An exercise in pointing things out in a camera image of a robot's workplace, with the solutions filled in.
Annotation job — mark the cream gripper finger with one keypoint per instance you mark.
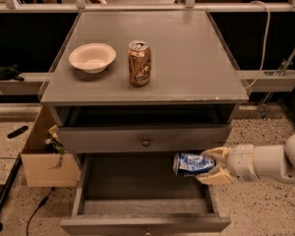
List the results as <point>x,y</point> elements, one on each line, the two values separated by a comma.
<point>216,176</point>
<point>219,154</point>

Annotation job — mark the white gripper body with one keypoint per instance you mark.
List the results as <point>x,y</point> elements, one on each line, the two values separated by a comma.
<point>240,163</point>

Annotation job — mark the blue pepsi can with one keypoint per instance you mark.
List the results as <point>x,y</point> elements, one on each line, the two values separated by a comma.
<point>190,165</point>

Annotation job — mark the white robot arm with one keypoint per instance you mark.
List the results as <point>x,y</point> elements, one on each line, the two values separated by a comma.
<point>274,162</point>

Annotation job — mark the closed grey top drawer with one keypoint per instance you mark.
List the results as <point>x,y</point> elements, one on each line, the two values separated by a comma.
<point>129,138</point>

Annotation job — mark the round metal drawer knob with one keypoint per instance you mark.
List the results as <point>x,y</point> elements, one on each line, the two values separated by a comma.
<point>145,142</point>

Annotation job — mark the open grey middle drawer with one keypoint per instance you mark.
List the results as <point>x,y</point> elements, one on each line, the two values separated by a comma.
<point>138,194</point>

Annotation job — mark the grey wooden drawer cabinet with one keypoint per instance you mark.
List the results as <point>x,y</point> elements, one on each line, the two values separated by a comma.
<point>192,80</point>

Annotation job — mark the gold soda can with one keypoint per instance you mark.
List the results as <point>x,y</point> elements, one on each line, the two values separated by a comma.
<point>139,58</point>

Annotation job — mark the white paper bowl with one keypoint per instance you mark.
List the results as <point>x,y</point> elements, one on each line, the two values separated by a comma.
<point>92,58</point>

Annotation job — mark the trash in cardboard box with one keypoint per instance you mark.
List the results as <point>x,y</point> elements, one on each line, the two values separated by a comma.
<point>53,142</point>

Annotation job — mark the cardboard box on floor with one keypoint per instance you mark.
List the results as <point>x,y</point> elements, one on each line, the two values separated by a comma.
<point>42,166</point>

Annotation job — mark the black marker on floor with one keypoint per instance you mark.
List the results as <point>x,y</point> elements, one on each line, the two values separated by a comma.
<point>17,132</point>

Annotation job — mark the black bag on ledge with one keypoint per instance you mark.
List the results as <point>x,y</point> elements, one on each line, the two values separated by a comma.
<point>8,73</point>

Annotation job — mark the grey metal rail beam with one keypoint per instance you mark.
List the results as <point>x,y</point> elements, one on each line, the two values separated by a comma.
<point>218,7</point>

